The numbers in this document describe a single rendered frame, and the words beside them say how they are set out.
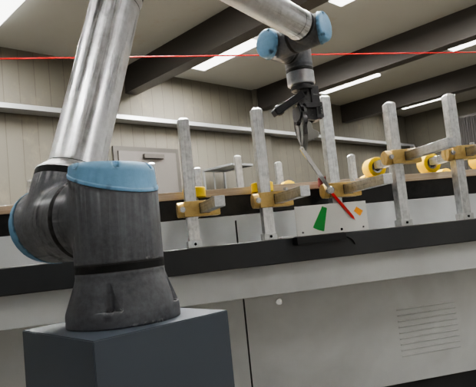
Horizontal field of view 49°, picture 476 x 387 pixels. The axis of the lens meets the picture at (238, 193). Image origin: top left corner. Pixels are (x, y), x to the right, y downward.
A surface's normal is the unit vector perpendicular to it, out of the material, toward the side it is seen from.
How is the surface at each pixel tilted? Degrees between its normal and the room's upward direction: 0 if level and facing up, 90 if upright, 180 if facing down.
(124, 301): 70
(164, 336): 90
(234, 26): 90
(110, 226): 90
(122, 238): 90
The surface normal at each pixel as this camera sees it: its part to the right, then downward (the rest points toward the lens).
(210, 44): -0.72, 0.01
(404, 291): 0.23, -0.11
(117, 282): 0.08, -0.43
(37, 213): -0.67, -0.24
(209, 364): 0.69, -0.13
